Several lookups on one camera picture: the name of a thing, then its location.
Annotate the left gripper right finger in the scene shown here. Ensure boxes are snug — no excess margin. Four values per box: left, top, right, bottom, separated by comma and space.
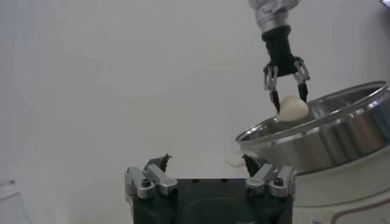
241, 153, 298, 199

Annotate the perforated steel steamer basket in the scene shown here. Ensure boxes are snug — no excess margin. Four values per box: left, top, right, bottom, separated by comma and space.
235, 80, 390, 176

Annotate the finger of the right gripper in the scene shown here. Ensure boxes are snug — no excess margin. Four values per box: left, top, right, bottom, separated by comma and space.
292, 57, 311, 103
263, 64, 281, 114

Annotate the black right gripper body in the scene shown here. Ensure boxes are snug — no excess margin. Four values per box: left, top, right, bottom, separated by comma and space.
261, 25, 303, 77

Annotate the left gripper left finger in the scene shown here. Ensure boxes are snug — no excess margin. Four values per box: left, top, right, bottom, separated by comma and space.
124, 153, 179, 200

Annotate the white steamed baozi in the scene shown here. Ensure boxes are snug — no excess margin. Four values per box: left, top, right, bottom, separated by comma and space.
276, 95, 310, 122

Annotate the white electric cooker pot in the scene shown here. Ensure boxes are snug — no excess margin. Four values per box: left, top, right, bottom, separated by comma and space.
224, 145, 390, 224

